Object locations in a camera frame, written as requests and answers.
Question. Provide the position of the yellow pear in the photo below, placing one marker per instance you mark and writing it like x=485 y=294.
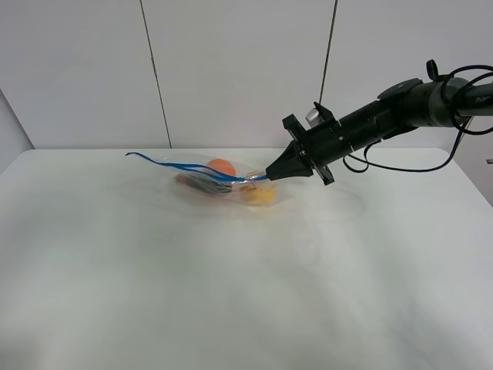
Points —
x=255 y=194

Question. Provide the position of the clear zip bag blue seal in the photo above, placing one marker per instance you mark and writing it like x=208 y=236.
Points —
x=216 y=178

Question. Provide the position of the orange fruit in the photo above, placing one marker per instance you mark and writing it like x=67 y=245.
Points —
x=220 y=169

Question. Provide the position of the dark purple eggplant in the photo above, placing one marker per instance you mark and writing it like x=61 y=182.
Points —
x=204 y=185

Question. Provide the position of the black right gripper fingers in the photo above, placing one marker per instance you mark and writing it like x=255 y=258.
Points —
x=292 y=162

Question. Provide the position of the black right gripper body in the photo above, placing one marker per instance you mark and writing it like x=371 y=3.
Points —
x=320 y=143

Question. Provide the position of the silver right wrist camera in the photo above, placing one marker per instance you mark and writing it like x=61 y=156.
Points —
x=314 y=118

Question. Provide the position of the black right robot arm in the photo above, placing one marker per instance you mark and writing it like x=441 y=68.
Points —
x=444 y=102

